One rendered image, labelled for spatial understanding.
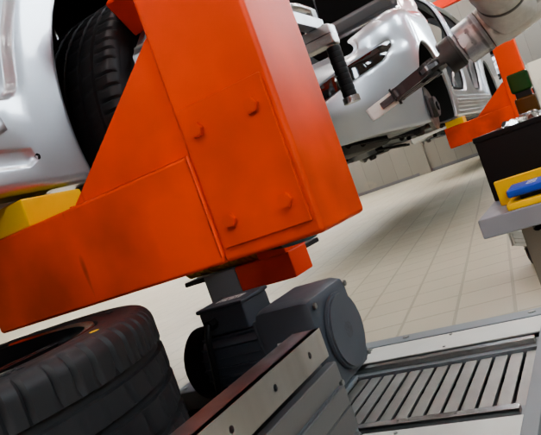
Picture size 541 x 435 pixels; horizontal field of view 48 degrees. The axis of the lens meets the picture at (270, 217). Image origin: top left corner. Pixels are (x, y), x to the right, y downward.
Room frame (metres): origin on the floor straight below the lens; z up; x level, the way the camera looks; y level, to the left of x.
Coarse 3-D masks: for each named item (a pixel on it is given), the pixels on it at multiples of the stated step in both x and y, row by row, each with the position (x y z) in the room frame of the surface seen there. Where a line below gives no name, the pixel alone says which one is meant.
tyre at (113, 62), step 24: (96, 24) 1.32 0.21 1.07; (120, 24) 1.29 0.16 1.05; (72, 48) 1.33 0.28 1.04; (96, 48) 1.27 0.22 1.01; (120, 48) 1.27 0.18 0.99; (72, 72) 1.29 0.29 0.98; (96, 72) 1.25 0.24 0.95; (120, 72) 1.24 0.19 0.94; (72, 96) 1.28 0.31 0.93; (96, 96) 1.25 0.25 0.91; (120, 96) 1.23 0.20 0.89; (72, 120) 1.29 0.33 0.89; (96, 120) 1.25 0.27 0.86; (96, 144) 1.27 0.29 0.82
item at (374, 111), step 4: (388, 96) 1.35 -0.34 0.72; (380, 100) 1.36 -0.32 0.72; (376, 104) 1.37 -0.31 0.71; (380, 104) 1.36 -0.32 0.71; (392, 104) 1.35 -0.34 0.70; (368, 108) 1.37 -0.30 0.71; (372, 108) 1.37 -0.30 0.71; (376, 108) 1.37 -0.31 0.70; (380, 108) 1.36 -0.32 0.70; (388, 108) 1.36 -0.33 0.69; (368, 112) 1.38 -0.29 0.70; (372, 112) 1.37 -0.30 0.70; (376, 112) 1.37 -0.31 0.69; (380, 112) 1.37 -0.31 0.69; (384, 112) 1.36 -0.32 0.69; (372, 116) 1.37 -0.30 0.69; (376, 116) 1.37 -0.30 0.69; (380, 116) 1.37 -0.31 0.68; (372, 120) 1.38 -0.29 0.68
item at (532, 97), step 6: (528, 96) 1.19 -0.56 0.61; (534, 96) 1.19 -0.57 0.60; (516, 102) 1.20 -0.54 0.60; (522, 102) 1.20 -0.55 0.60; (528, 102) 1.19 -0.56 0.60; (534, 102) 1.19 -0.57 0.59; (522, 108) 1.20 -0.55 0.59; (528, 108) 1.20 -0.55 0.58; (534, 108) 1.19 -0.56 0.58; (540, 108) 1.20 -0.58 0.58
